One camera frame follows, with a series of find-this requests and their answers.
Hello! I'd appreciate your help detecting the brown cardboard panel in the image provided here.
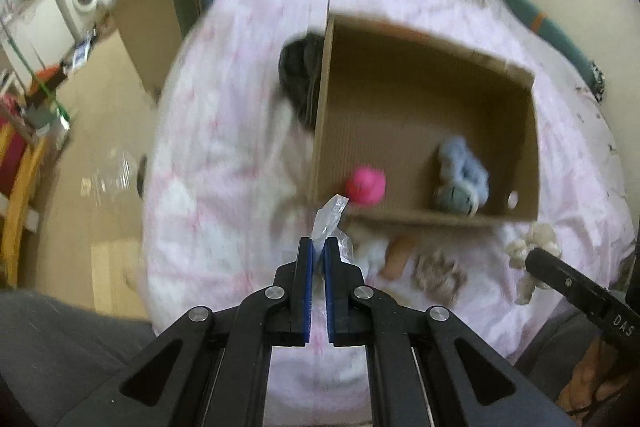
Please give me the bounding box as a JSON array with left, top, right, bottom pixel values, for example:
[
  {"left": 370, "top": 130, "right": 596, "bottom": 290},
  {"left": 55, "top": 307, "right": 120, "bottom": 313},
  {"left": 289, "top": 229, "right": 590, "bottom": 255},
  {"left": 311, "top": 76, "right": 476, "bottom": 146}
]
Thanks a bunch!
[{"left": 111, "top": 0, "right": 184, "bottom": 106}]

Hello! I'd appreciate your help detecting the brown plush toy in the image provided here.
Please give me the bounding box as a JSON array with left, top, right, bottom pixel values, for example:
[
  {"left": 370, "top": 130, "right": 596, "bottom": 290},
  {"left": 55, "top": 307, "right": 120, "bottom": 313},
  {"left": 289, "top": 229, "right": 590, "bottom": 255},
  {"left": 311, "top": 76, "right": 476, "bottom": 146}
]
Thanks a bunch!
[{"left": 380, "top": 236, "right": 416, "bottom": 280}]

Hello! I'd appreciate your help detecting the yellow wooden chair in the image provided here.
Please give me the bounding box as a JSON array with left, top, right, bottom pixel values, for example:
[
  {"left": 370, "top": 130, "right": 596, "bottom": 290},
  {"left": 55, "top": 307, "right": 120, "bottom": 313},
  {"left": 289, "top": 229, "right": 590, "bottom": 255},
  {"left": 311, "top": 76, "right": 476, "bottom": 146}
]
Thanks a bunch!
[{"left": 0, "top": 122, "right": 52, "bottom": 289}]

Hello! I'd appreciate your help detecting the person's right hand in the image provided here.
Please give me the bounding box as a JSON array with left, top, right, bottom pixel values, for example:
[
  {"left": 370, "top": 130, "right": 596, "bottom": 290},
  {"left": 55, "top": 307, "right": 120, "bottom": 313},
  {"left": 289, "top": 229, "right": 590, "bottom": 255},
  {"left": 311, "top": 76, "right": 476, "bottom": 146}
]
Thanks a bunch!
[{"left": 560, "top": 337, "right": 636, "bottom": 418}]

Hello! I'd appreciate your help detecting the black cloth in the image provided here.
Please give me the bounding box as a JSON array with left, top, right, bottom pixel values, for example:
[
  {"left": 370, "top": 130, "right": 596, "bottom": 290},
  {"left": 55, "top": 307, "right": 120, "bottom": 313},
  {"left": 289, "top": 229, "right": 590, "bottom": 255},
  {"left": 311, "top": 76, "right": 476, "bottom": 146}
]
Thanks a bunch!
[{"left": 278, "top": 33, "right": 325, "bottom": 131}]

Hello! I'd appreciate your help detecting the person's left leg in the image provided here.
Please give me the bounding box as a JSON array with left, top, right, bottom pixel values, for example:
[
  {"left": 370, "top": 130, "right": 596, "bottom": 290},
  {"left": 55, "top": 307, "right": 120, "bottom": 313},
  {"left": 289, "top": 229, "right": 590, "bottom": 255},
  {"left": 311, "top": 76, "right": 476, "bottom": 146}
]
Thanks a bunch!
[{"left": 0, "top": 289, "right": 163, "bottom": 427}]

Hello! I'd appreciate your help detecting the blue grey plush toy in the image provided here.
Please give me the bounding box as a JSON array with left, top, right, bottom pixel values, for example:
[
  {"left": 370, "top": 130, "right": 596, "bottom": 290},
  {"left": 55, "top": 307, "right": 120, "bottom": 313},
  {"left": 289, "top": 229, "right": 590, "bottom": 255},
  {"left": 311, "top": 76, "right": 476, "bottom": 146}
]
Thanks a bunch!
[{"left": 432, "top": 137, "right": 491, "bottom": 217}]

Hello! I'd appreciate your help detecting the person's right leg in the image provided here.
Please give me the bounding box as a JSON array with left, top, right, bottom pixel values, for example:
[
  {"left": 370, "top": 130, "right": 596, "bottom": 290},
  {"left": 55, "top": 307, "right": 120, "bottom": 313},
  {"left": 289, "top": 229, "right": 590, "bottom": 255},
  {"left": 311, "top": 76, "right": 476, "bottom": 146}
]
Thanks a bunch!
[{"left": 515, "top": 311, "right": 603, "bottom": 405}]

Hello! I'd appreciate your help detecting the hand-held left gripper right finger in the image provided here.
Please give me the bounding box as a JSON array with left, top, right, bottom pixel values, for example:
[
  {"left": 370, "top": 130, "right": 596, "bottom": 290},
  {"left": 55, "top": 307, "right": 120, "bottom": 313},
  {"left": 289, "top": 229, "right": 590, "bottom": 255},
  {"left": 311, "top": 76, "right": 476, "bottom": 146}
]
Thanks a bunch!
[{"left": 323, "top": 237, "right": 576, "bottom": 427}]

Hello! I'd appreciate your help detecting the cream plush toy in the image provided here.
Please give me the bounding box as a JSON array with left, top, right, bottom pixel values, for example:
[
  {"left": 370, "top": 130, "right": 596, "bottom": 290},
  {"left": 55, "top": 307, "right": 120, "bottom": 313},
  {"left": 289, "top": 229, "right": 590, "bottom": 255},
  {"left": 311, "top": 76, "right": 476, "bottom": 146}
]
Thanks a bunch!
[{"left": 505, "top": 223, "right": 562, "bottom": 306}]

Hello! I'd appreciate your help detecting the teal bolster pillow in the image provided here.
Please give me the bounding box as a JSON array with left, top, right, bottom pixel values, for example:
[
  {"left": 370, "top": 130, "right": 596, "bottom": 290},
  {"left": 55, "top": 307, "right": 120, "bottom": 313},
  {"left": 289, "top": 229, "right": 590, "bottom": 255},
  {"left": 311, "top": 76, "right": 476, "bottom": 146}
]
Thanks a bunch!
[{"left": 494, "top": 0, "right": 608, "bottom": 102}]

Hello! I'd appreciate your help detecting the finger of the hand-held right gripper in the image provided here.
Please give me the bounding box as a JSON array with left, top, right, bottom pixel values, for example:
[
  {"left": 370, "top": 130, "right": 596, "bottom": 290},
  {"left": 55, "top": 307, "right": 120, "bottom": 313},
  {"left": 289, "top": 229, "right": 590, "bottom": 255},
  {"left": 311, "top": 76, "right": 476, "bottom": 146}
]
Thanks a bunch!
[{"left": 524, "top": 248, "right": 608, "bottom": 325}]

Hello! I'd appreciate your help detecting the white plush toy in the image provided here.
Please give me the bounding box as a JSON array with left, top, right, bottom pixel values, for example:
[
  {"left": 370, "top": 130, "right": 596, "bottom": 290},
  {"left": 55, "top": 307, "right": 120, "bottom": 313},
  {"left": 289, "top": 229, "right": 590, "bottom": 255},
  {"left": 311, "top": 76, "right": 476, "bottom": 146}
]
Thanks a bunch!
[{"left": 350, "top": 231, "right": 392, "bottom": 279}]

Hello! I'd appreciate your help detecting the clear plastic bag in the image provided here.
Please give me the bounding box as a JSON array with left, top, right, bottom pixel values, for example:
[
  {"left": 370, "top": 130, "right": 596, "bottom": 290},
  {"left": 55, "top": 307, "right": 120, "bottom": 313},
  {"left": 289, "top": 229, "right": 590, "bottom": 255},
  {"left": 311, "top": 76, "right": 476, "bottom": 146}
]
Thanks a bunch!
[{"left": 311, "top": 194, "right": 356, "bottom": 269}]

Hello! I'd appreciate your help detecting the brown cardboard box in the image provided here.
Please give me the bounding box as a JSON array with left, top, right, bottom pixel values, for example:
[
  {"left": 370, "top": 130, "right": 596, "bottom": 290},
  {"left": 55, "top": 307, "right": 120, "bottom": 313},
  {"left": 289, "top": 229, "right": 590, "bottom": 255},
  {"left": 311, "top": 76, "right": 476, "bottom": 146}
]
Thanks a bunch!
[{"left": 307, "top": 13, "right": 542, "bottom": 229}]

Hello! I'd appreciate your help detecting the white cabinet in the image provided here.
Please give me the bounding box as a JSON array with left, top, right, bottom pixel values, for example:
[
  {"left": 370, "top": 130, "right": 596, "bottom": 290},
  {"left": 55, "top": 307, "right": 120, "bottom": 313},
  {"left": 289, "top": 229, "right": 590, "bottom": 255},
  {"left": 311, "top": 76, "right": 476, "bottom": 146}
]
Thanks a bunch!
[{"left": 0, "top": 0, "right": 76, "bottom": 75}]

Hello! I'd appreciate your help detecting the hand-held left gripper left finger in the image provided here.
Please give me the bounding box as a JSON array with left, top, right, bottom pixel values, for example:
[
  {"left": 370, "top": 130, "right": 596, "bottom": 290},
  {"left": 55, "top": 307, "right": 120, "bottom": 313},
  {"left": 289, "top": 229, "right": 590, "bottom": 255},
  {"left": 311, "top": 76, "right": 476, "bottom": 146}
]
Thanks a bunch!
[{"left": 55, "top": 237, "right": 315, "bottom": 427}]

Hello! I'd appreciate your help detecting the grey beige plush toy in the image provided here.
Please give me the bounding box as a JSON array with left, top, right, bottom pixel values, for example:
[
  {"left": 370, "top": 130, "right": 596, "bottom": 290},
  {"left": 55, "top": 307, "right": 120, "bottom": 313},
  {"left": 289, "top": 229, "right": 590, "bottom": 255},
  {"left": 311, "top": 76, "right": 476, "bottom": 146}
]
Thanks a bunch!
[{"left": 414, "top": 249, "right": 469, "bottom": 306}]

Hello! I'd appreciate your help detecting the red cushion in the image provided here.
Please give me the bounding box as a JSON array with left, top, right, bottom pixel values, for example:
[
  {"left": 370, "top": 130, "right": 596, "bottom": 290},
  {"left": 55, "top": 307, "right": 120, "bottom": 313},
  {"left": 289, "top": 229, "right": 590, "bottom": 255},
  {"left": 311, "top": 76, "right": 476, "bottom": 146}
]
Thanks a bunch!
[{"left": 0, "top": 94, "right": 32, "bottom": 198}]

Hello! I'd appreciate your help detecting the pink bed blanket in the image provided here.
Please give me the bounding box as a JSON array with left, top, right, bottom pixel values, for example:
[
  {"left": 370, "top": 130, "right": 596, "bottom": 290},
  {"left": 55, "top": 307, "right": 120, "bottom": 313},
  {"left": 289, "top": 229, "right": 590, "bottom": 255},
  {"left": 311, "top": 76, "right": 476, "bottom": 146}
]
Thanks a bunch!
[{"left": 141, "top": 0, "right": 637, "bottom": 395}]

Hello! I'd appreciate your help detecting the person's leg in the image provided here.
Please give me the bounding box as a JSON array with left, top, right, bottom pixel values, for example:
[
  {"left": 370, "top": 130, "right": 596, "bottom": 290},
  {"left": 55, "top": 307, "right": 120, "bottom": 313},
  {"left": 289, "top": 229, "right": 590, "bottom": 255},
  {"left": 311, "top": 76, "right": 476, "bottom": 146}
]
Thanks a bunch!
[
  {"left": 515, "top": 311, "right": 603, "bottom": 405},
  {"left": 0, "top": 289, "right": 163, "bottom": 427}
]

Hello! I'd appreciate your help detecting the clear plastic wrap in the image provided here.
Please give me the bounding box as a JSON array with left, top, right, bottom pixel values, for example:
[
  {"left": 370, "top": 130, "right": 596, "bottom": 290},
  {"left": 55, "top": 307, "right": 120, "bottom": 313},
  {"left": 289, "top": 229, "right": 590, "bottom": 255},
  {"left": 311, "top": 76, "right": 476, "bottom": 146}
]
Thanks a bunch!
[{"left": 79, "top": 151, "right": 147, "bottom": 200}]

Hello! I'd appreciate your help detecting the pink plush ball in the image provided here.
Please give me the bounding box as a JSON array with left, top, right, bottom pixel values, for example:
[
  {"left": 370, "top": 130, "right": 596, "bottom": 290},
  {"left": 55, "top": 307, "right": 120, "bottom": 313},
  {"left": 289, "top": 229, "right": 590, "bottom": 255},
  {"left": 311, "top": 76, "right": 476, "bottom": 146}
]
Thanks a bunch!
[{"left": 347, "top": 166, "right": 387, "bottom": 208}]

